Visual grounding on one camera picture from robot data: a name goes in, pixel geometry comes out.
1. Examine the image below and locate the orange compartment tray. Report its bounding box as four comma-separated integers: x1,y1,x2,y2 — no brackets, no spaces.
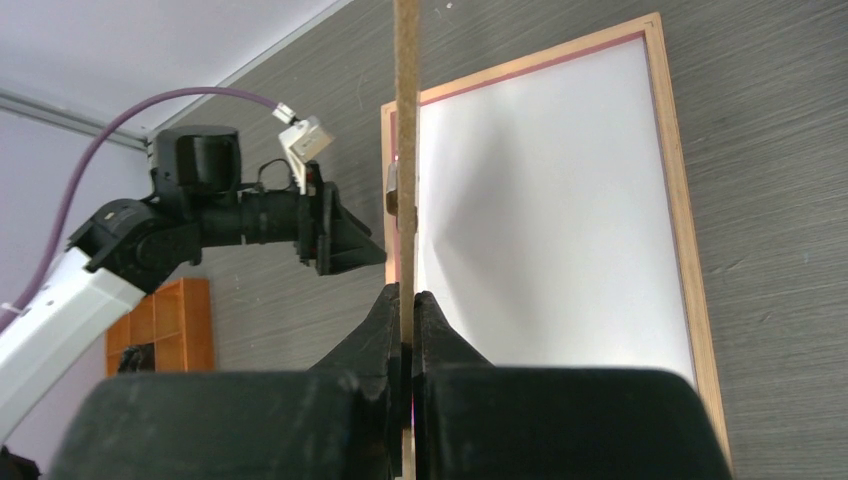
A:
104,278,216,376

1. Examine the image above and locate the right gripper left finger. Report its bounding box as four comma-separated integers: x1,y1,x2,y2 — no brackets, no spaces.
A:
50,284,402,479

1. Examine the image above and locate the black coiled cable upper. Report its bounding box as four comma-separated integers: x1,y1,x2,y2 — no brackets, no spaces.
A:
117,344,158,374

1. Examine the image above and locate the brown frame backing board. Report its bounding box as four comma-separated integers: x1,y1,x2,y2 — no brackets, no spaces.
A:
394,0,420,479

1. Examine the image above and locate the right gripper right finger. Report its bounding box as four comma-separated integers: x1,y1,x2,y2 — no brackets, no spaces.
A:
412,292,731,479

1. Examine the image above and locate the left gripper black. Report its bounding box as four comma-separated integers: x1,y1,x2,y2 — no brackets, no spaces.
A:
146,126,387,276

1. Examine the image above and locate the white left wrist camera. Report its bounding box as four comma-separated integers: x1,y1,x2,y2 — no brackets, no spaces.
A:
278,116,334,195

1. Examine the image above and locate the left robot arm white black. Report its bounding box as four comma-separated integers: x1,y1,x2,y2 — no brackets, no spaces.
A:
1,119,387,437

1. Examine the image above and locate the pink wooden picture frame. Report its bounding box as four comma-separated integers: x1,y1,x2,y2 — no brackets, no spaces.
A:
381,13,729,449

